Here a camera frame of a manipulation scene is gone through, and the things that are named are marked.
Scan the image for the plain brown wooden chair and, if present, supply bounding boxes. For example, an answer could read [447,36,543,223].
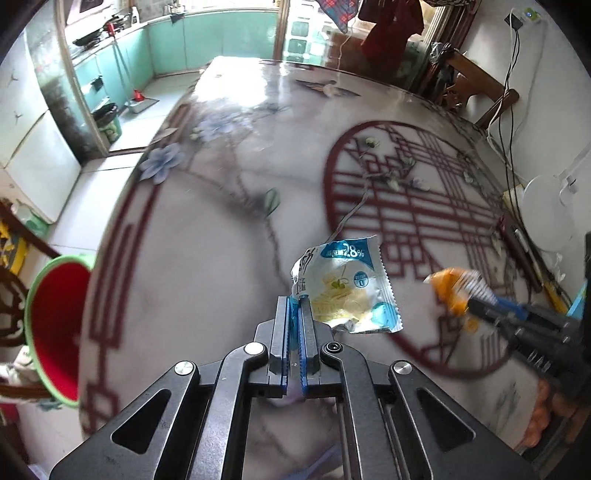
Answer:
[429,44,520,130]

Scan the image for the plaid cloth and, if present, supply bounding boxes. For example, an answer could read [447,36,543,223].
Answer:
[316,0,365,34]

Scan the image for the blue white snack packet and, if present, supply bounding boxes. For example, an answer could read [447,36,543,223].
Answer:
[290,234,403,334]

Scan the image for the white cable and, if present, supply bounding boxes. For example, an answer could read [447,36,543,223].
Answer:
[485,23,523,141]

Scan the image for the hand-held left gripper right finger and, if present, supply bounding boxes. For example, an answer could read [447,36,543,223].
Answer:
[299,298,536,480]

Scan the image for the carved dark wooden chair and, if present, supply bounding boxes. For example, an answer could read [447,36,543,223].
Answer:
[0,198,63,402]

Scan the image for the bag of oranges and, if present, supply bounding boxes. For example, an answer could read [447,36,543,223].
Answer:
[519,381,580,455]

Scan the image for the wall socket with charger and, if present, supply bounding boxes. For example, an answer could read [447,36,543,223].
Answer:
[505,8,544,29]

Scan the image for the red hanging garment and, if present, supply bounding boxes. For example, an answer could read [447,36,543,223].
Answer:
[360,0,424,60]

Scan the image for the red broom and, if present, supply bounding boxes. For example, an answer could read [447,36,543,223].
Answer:
[111,28,145,102]

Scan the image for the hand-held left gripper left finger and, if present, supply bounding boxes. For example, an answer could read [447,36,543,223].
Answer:
[48,295,298,480]

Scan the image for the black frying pan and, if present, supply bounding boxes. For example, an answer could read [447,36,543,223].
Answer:
[73,28,105,47]

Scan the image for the grey dustpan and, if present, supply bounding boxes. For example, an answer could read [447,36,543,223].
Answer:
[124,97,160,114]

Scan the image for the black bucket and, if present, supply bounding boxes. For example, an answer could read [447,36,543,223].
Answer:
[93,102,123,142]

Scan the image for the white refrigerator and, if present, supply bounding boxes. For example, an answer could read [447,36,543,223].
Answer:
[0,39,83,224]

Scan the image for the teal kitchen cabinets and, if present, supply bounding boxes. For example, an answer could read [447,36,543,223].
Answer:
[69,9,280,93]

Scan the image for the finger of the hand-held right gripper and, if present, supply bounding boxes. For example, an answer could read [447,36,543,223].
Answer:
[466,295,532,328]
[454,270,498,304]

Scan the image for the orange snack packet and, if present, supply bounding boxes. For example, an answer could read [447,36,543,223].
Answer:
[424,268,481,334]

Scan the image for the red bin with green rim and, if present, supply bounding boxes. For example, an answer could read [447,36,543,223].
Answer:
[24,254,97,408]

